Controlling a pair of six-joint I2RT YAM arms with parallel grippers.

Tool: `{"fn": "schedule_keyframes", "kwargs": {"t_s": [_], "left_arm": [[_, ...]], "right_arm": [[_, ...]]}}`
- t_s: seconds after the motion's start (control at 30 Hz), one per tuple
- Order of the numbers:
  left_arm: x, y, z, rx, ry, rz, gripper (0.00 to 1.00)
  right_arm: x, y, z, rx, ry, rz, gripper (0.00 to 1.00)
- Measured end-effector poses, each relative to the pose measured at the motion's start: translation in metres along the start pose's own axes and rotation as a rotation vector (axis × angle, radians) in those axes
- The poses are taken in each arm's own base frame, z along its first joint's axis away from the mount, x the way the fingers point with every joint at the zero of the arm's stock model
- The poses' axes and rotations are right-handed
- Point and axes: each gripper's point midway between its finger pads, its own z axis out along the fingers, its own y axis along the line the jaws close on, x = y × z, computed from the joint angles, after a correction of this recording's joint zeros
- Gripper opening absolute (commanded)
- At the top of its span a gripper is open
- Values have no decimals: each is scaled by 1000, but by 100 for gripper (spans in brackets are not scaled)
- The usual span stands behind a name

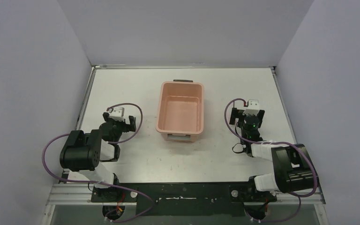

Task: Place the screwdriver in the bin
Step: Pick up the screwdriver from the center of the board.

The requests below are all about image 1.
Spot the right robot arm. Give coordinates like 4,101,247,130
229,107,319,201

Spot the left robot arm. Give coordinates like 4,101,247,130
60,112,136,202

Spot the pink plastic bin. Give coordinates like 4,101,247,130
156,80,204,142

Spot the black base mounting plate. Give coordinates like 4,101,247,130
91,181,277,218

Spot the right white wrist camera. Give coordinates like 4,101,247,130
243,99,260,116

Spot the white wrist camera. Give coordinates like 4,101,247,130
243,99,260,116
108,106,125,122

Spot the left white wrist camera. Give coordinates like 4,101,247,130
108,106,125,122

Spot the aluminium frame rail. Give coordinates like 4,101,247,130
47,183,326,206

